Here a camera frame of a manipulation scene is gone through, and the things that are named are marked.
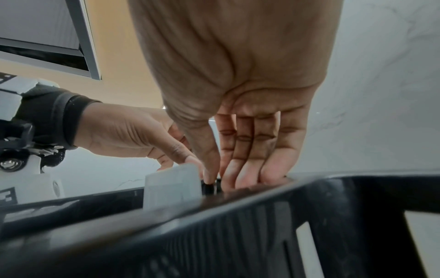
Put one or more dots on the person's left hand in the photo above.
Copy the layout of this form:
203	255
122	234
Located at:
123	130

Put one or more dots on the steel range hood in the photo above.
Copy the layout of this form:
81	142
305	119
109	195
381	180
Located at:
41	27

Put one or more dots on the person's left forearm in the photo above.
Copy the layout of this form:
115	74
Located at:
51	114

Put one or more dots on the black slotted cutlery rack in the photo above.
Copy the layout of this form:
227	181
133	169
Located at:
240	230

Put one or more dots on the person's right hand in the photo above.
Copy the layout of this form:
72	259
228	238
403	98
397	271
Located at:
240	68

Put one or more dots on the wooden overhead cabinet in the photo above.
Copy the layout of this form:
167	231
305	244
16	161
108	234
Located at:
120	54

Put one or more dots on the white plastic card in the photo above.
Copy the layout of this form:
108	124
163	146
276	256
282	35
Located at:
172	187

